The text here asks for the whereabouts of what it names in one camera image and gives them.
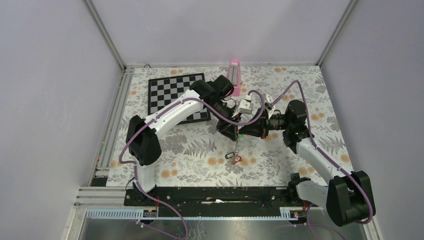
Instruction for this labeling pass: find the keyring with coloured key tags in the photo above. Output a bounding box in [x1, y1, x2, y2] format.
[224, 134, 243, 165]

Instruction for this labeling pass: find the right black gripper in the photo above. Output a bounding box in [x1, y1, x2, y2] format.
[238, 106, 292, 140]

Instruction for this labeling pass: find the black white chessboard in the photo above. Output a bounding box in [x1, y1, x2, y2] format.
[147, 73, 205, 115]

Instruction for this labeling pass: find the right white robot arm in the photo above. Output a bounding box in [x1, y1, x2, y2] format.
[238, 99, 376, 227]

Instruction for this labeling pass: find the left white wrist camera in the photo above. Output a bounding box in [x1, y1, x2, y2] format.
[232, 95, 253, 118]

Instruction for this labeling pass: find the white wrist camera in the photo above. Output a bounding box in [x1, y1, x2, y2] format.
[264, 94, 276, 119]
[232, 95, 253, 118]

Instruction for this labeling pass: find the purple cable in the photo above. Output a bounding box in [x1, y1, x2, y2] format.
[118, 90, 267, 240]
[270, 80, 375, 240]

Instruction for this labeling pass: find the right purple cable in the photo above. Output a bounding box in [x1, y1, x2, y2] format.
[270, 80, 375, 240]

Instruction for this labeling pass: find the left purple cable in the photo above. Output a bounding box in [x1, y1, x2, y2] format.
[118, 90, 267, 240]

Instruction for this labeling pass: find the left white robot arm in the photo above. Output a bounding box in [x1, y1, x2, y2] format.
[124, 75, 241, 206]

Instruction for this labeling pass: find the pink metronome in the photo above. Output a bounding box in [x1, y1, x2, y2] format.
[226, 58, 241, 97]

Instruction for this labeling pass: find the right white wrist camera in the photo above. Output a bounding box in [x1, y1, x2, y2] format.
[264, 94, 276, 119]

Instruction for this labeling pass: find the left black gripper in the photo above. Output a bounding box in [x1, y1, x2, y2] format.
[207, 100, 243, 142]

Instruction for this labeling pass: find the grey slotted cable duct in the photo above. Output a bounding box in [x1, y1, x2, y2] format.
[86, 207, 299, 221]

